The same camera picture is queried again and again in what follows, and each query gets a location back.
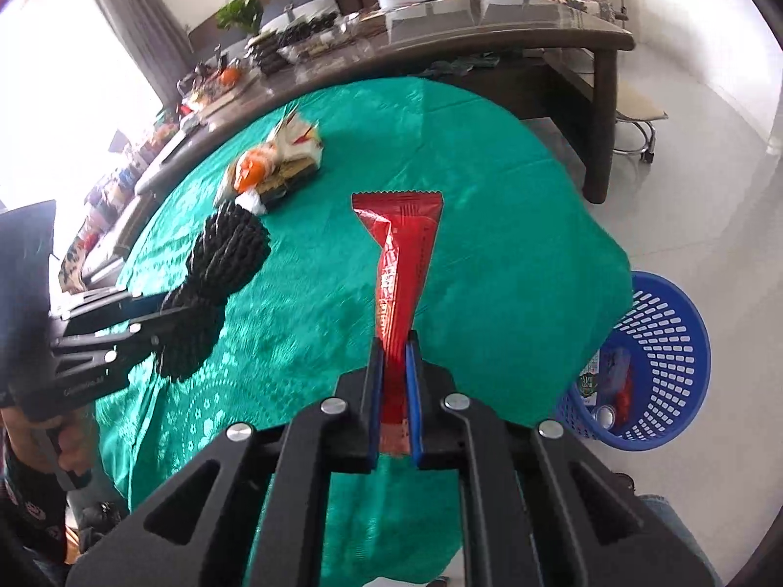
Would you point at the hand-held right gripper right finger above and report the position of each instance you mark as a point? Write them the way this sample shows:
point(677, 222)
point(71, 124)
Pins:
point(416, 403)

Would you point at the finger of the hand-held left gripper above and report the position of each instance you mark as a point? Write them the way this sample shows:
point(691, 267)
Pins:
point(116, 345)
point(101, 315)

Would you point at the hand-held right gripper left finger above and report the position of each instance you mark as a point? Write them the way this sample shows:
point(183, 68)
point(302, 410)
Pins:
point(376, 403)

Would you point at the red snack wrapper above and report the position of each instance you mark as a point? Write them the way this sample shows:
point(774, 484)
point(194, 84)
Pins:
point(397, 257)

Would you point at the orange snack packet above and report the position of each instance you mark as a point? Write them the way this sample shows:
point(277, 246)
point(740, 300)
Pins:
point(252, 170)

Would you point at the blue plastic basket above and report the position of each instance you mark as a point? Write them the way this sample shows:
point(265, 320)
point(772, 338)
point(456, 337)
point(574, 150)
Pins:
point(667, 330)

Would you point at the white red wrapper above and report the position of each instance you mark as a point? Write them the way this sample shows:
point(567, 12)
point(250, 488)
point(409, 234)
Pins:
point(300, 137)

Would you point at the person's left forearm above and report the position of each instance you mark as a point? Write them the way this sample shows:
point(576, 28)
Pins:
point(30, 513)

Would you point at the person's left hand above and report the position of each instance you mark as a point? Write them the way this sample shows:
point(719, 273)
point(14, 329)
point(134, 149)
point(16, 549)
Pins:
point(79, 446)

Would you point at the brown side cabinet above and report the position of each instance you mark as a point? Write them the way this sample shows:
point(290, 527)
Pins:
point(101, 263)

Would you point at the row of small bottles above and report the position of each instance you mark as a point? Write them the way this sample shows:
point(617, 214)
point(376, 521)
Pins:
point(122, 177)

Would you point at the green tablecloth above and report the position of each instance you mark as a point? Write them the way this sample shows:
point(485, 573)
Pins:
point(489, 226)

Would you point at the fruit tray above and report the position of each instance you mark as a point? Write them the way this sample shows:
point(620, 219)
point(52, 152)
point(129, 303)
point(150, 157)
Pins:
point(229, 76)

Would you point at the person's leg in jeans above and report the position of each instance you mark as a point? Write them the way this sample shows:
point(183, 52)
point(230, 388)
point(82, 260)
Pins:
point(673, 532)

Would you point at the grey curtain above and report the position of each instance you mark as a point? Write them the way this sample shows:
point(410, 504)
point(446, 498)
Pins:
point(140, 24)

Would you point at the potted green plant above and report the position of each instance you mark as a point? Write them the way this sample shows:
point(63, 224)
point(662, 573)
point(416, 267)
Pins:
point(241, 12)

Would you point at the glass bowl of dark fruit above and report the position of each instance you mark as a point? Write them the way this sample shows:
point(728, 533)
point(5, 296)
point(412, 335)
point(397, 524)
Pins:
point(309, 35)

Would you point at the dark wooden table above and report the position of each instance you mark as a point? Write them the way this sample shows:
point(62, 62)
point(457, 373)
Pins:
point(489, 49)

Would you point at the small round stool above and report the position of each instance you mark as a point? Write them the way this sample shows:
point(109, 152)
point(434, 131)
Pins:
point(636, 104)

